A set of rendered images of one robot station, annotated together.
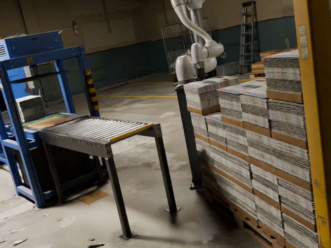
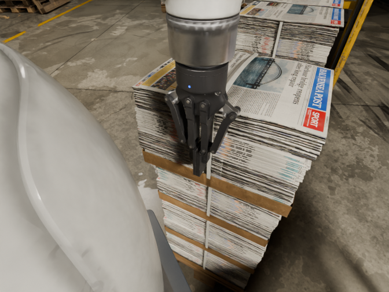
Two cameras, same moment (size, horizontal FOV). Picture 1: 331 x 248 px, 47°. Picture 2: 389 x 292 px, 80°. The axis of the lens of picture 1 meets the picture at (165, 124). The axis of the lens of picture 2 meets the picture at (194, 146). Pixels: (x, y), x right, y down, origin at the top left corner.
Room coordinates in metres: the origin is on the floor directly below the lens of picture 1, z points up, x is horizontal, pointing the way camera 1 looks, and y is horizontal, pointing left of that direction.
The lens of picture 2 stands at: (3.48, -0.17, 1.29)
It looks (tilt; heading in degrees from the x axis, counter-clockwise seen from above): 43 degrees down; 224
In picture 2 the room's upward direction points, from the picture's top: straight up
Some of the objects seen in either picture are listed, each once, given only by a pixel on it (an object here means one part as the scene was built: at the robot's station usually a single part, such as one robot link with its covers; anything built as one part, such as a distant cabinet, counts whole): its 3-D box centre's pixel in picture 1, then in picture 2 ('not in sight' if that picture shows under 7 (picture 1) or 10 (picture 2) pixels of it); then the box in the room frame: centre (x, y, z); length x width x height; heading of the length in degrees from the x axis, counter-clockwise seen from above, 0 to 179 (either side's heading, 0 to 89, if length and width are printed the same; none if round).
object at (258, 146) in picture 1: (253, 169); (250, 152); (2.62, -0.58, 0.42); 1.17 x 0.39 x 0.83; 17
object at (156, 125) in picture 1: (115, 125); not in sight; (3.58, 0.47, 0.74); 1.34 x 0.05 x 0.12; 38
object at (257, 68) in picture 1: (278, 62); not in sight; (9.11, -2.98, 0.28); 1.20 x 0.83 x 0.57; 38
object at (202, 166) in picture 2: not in sight; (201, 160); (3.24, -0.38, 0.96); 0.03 x 0.01 x 0.07; 17
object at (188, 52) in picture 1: (188, 51); not in sight; (11.19, -1.09, 0.85); 1.21 x 0.83 x 1.71; 38
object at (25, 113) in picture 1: (27, 108); not in sight; (4.68, 1.65, 0.93); 0.38 x 0.30 x 0.26; 38
